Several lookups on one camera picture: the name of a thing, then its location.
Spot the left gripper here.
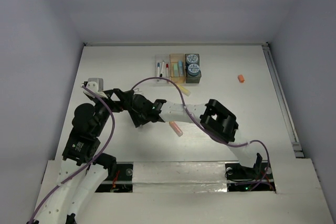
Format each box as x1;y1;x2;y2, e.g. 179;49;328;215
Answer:
91;87;134;135

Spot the blue capped white pen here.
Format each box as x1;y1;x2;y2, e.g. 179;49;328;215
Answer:
156;62;161;77

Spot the black capped white pen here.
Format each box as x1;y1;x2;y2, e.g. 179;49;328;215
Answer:
160;61;165;77

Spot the red capped white pen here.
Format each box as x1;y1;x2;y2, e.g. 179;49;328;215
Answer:
165;63;170;78

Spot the green highlighter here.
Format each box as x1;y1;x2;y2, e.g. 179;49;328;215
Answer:
172;63;179;77

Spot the blue highlighter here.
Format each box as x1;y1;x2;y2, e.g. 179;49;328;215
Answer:
178;61;184;77

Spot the small orange cap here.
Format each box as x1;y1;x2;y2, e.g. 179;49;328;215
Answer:
238;74;245;83

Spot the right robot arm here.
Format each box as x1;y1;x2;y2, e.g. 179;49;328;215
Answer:
126;94;262;178

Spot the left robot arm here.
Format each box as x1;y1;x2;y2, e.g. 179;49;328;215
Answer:
29;81;152;223

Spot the orange pink highlighter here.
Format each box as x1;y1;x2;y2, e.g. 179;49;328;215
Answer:
169;121;183;137

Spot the clear plastic container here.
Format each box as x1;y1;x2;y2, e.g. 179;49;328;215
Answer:
154;54;171;79

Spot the yellow highlighter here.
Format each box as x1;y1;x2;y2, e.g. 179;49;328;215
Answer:
180;86;191;97

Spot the dark grey plastic container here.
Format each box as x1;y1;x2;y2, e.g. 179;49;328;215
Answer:
185;57;202;84

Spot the blue tape roll front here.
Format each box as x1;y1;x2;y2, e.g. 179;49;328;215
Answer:
187;63;200;77

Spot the blue tape roll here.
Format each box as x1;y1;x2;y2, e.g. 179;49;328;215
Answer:
185;54;200;65
187;63;200;77

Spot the blue tape roll back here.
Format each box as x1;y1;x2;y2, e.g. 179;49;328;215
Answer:
185;54;200;65

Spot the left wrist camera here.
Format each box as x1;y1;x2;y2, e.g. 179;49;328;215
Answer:
81;78;108;99

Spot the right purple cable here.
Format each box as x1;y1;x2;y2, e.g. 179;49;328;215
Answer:
130;77;271;192

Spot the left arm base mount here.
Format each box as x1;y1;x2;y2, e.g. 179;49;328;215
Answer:
96;162;133;193

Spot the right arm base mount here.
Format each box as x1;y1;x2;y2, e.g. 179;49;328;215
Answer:
225;153;276;192

